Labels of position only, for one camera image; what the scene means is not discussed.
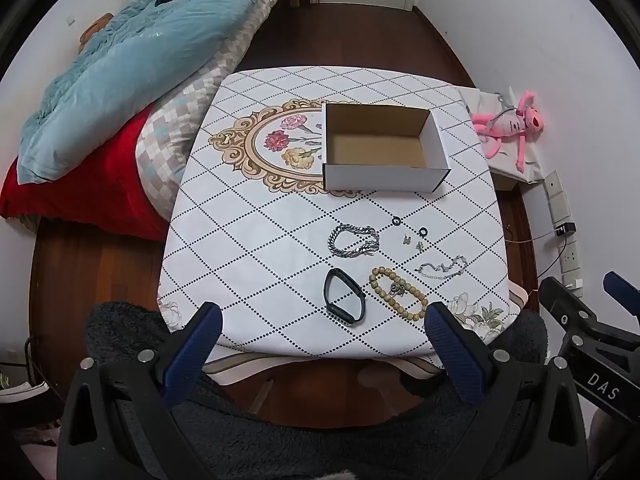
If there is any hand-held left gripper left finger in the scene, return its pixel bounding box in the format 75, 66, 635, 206
56, 301, 224, 480

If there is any wooden bead bracelet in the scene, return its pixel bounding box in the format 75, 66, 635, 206
369, 267, 431, 322

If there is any red blanket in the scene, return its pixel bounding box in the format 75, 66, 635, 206
0, 107, 171, 243

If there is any checkered pillow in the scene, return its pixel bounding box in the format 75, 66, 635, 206
136, 0, 301, 221

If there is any thin silver chain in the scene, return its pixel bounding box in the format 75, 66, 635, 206
415, 256, 470, 280

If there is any light blue duvet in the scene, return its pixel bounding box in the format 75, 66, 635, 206
17, 0, 311, 183

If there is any thick silver chain bracelet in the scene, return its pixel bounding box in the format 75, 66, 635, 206
328, 224, 381, 260

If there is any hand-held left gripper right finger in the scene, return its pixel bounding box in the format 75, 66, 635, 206
424, 301, 589, 480

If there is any white tote bag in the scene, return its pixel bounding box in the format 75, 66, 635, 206
457, 85, 548, 183

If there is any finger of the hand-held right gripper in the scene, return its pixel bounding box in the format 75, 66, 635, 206
602, 271, 640, 313
538, 276, 640, 348

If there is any black wristband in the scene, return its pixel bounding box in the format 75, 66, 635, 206
323, 268, 367, 324

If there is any white cardboard box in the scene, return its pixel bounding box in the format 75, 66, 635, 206
321, 102, 449, 194

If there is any pink plush toy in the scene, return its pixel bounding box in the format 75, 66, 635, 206
470, 90, 546, 173

